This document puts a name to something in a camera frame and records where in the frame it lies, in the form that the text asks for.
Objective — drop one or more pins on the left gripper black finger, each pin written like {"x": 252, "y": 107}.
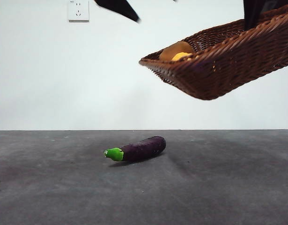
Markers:
{"x": 121, "y": 9}

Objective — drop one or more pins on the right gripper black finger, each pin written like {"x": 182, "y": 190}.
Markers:
{"x": 275, "y": 4}
{"x": 251, "y": 14}

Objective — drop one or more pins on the brown wicker basket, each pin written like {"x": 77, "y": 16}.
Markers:
{"x": 228, "y": 70}

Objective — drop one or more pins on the brown potato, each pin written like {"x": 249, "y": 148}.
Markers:
{"x": 175, "y": 50}

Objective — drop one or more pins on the yellow corn cob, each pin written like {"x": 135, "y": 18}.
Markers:
{"x": 181, "y": 57}

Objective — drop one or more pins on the purple eggplant with green stem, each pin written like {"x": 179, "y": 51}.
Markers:
{"x": 143, "y": 148}

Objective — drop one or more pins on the white wall socket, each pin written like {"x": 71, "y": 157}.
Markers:
{"x": 79, "y": 10}

